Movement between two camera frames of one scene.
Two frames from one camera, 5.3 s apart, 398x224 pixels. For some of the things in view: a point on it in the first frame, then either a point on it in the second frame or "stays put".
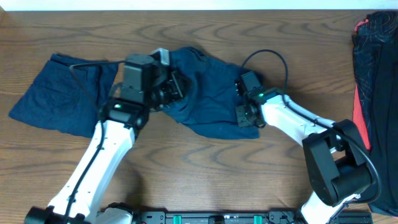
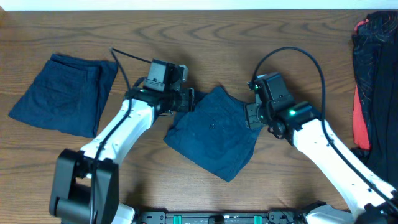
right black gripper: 241,122 stays put
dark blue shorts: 209,102 -> 216,134
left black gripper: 177,92 -> 188,101
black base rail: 241,218 stays put
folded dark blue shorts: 68,95 stays put
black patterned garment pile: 375,65 stays put
